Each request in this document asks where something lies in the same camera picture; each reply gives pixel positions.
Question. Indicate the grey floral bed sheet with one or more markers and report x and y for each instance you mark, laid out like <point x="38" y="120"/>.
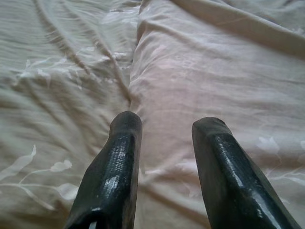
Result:
<point x="47" y="83"/>

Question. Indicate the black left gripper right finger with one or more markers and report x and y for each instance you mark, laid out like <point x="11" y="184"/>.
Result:
<point x="236" y="190"/>

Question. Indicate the beige pillow with pink edge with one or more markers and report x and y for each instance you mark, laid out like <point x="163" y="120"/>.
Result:
<point x="202" y="78"/>

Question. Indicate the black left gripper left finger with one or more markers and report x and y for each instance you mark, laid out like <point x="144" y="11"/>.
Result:
<point x="109" y="181"/>

